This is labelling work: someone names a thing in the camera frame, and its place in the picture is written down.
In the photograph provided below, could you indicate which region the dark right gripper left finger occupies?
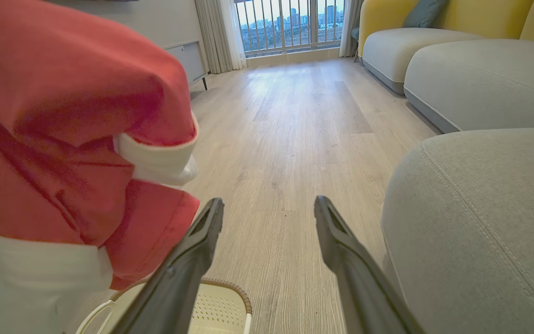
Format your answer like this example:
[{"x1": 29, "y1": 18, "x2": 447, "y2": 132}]
[{"x1": 109, "y1": 197, "x2": 225, "y2": 334}]

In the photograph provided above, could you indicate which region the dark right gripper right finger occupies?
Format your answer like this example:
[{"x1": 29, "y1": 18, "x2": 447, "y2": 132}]
[{"x1": 313, "y1": 195, "x2": 428, "y2": 334}]

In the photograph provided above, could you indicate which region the red garment with white trim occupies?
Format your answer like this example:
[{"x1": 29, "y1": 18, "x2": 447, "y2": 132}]
[{"x1": 0, "y1": 0, "x2": 202, "y2": 334}]

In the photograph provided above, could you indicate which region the cream perforated laundry basket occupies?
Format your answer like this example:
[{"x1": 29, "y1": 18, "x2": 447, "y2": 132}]
[{"x1": 74, "y1": 277, "x2": 253, "y2": 334}]

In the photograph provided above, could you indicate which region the grey fabric sofa seat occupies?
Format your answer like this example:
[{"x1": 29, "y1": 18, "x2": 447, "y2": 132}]
[
  {"x1": 381, "y1": 127, "x2": 534, "y2": 334},
  {"x1": 403, "y1": 39, "x2": 534, "y2": 135},
  {"x1": 362, "y1": 27, "x2": 486, "y2": 95}
]

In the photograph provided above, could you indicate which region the grey low cabinet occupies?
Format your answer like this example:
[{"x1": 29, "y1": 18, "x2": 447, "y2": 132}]
[{"x1": 164, "y1": 40, "x2": 209, "y2": 91}]

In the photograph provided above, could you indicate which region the beige curtain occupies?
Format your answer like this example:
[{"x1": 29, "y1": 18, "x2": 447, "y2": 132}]
[
  {"x1": 339, "y1": 0, "x2": 364, "y2": 58},
  {"x1": 195, "y1": 0, "x2": 248, "y2": 75}
]

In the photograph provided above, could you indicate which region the balcony window with railing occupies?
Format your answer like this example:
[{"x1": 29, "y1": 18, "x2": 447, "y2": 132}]
[{"x1": 234, "y1": 0, "x2": 346, "y2": 55}]

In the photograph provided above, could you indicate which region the teal cushion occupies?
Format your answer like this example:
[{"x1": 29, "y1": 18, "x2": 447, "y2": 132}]
[{"x1": 402, "y1": 0, "x2": 449, "y2": 29}]

